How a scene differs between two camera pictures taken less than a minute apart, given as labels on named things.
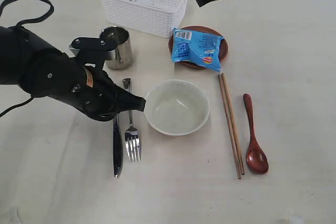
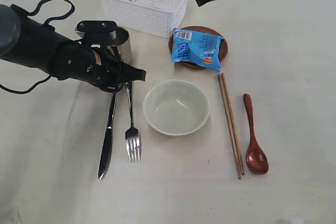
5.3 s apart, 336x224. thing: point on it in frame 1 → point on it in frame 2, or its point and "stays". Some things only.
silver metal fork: x=132 y=137 stays
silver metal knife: x=117 y=146 → x=106 y=154
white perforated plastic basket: x=148 y=3 stays
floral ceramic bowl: x=176 y=107 stays
